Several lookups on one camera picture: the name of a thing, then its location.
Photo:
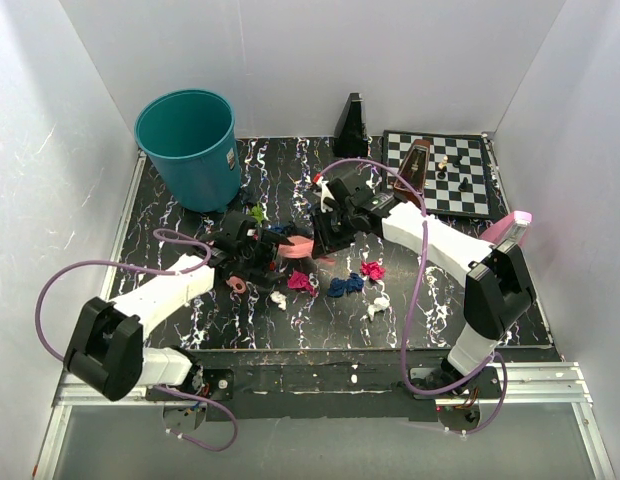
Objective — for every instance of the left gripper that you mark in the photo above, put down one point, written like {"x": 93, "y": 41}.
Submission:
{"x": 268, "y": 245}

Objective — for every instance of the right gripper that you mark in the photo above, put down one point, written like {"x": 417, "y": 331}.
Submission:
{"x": 323, "y": 241}

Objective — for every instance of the pink dustpan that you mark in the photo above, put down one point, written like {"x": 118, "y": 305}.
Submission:
{"x": 237, "y": 284}

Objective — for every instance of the pink hand brush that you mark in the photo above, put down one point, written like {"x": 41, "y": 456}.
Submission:
{"x": 301, "y": 247}

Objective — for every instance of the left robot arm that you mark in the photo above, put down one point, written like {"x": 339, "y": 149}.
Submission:
{"x": 108, "y": 350}

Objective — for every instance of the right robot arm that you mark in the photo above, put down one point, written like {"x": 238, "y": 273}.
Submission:
{"x": 497, "y": 285}

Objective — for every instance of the green paper scrap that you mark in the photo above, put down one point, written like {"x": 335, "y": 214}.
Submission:
{"x": 258, "y": 214}

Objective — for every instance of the black metronome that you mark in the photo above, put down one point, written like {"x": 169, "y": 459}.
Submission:
{"x": 350, "y": 137}

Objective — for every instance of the brown wooden metronome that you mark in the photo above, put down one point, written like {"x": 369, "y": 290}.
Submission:
{"x": 413, "y": 169}

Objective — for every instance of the black white chessboard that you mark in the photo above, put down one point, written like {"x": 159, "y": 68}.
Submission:
{"x": 442, "y": 197}

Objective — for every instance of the teal plastic waste bin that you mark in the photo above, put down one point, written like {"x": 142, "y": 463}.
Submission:
{"x": 189, "y": 137}

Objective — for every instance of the pink metronome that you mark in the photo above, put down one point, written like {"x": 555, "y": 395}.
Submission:
{"x": 512, "y": 227}

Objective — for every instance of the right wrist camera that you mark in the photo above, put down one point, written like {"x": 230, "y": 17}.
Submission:
{"x": 327, "y": 202}

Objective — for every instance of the aluminium rail frame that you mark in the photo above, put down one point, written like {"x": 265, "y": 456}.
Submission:
{"x": 327, "y": 388}

